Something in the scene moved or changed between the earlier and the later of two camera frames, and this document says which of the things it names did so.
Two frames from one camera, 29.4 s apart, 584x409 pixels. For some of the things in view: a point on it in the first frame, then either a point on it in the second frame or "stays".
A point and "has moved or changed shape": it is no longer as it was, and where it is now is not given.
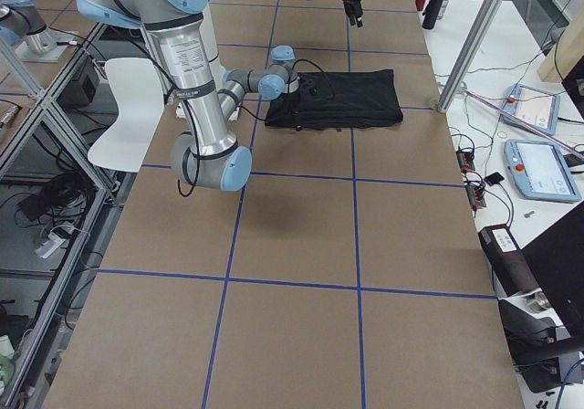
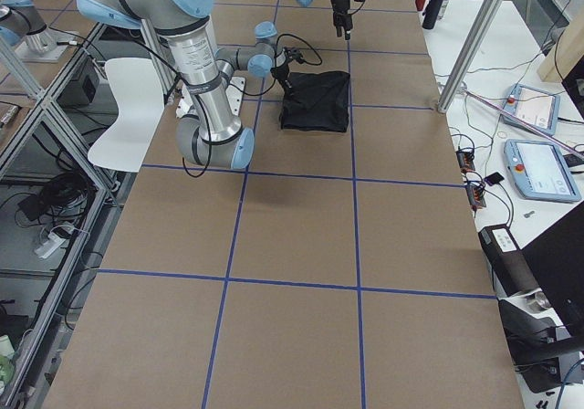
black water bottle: x=432 y=7 stays
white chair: x=140 y=107 stays
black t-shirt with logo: x=337 y=100 has moved or changed shape
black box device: x=510 y=269 stays
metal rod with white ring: x=464 y=89 stays
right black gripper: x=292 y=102 to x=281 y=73
